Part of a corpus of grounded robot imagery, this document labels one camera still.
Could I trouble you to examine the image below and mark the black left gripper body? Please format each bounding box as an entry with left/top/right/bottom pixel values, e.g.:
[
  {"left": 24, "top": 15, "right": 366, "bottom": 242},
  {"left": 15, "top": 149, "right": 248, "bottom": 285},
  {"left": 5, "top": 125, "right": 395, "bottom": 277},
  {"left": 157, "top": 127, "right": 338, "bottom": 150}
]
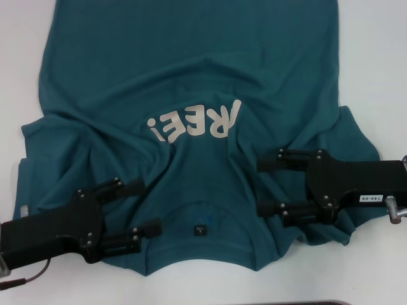
[{"left": 0, "top": 189, "right": 108, "bottom": 271}]

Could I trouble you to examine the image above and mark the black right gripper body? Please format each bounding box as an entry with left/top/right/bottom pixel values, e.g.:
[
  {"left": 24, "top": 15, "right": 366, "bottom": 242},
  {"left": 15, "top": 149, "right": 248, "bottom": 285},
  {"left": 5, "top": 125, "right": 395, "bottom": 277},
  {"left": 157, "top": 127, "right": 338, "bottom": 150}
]
[{"left": 305, "top": 149, "right": 404, "bottom": 210}]

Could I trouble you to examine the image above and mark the teal t-shirt with white print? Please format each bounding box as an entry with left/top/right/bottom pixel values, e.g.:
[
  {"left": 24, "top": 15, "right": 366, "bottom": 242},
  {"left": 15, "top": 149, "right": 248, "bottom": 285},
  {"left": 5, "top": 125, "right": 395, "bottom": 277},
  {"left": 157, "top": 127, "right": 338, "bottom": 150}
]
[{"left": 14, "top": 0, "right": 384, "bottom": 288}]

